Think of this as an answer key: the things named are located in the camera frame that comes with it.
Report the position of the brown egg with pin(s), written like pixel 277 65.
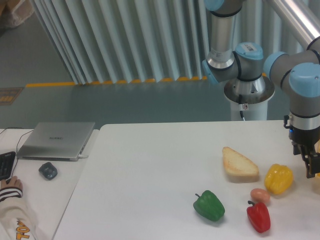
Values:
pixel 260 195

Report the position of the triangular toast bread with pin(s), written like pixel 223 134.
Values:
pixel 236 164

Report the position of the yellow bell pepper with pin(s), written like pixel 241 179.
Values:
pixel 278 179

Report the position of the white sleeve forearm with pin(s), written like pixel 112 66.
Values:
pixel 17 220

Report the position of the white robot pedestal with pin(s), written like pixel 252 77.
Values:
pixel 248 112

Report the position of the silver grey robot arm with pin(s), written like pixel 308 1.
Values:
pixel 250 79

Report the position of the silver closed laptop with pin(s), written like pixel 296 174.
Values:
pixel 57 141

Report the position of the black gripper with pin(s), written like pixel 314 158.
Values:
pixel 304 133

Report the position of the person's hand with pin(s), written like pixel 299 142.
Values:
pixel 13 182

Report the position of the green bell pepper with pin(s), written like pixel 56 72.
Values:
pixel 209 206

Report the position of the black keyboard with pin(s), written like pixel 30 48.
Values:
pixel 6 164

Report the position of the red bell pepper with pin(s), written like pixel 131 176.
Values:
pixel 259 217

